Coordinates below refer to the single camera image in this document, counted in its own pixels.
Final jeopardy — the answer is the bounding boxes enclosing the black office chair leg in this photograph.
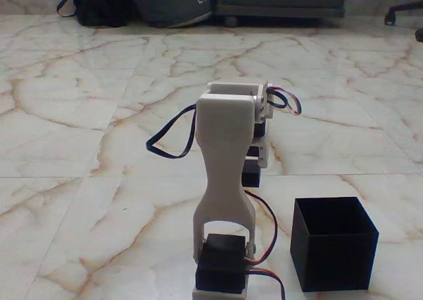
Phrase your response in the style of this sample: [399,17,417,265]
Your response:
[383,1,423,26]

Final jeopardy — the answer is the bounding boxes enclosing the black red base cable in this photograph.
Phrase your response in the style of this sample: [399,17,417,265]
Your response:
[245,190,286,295]

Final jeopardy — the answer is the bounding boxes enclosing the small black cube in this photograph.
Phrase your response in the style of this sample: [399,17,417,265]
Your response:
[241,167,262,189]

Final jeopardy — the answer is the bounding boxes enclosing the dark blue looped cable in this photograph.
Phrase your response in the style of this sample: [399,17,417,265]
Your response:
[145,104,203,161]

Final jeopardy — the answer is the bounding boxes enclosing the black box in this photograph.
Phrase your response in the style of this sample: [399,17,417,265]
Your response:
[289,196,379,293]

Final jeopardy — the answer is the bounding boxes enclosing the grey printed bag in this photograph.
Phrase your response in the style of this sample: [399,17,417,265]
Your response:
[128,0,214,29]

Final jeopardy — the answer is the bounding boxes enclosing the black backpack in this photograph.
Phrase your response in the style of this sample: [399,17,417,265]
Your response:
[57,0,134,28]

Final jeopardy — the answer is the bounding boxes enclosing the red orange servo cable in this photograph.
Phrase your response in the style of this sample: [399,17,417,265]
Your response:
[266,86,303,117]

